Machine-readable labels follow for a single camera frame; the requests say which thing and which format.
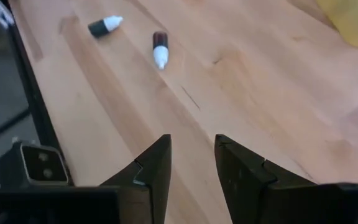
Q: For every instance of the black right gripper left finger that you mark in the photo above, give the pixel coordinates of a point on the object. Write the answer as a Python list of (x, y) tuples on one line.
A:
[(148, 186)]

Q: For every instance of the small dark green coloring bottle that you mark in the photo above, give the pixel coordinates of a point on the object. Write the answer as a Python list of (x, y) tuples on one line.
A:
[(98, 28)]

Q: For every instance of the small maroon coloring bottle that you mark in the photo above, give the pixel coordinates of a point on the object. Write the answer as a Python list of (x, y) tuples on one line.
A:
[(160, 40)]

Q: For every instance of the yellow translucent plastic tray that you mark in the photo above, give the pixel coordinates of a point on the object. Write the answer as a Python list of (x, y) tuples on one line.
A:
[(353, 21)]

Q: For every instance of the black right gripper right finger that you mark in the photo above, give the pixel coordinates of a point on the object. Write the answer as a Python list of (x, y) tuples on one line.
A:
[(241, 186)]

